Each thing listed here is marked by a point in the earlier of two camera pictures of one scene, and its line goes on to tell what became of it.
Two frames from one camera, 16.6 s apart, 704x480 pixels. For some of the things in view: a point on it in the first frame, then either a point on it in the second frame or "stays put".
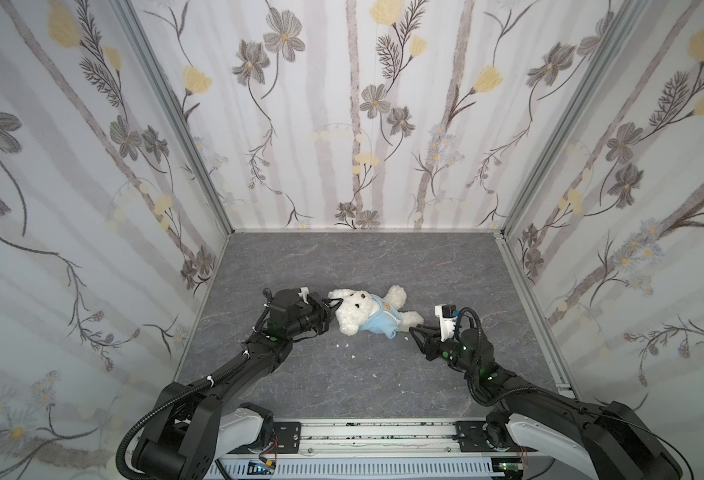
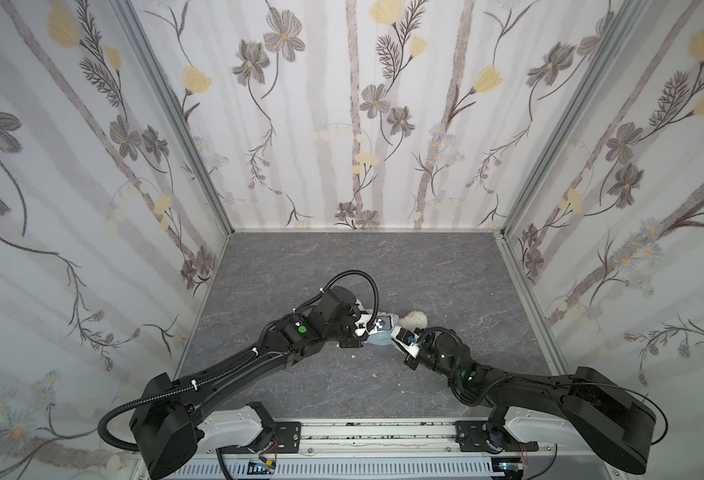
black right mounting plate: [470, 439] stays put
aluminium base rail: [387, 438] stays put
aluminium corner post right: [619, 29] stays put
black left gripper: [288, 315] to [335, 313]
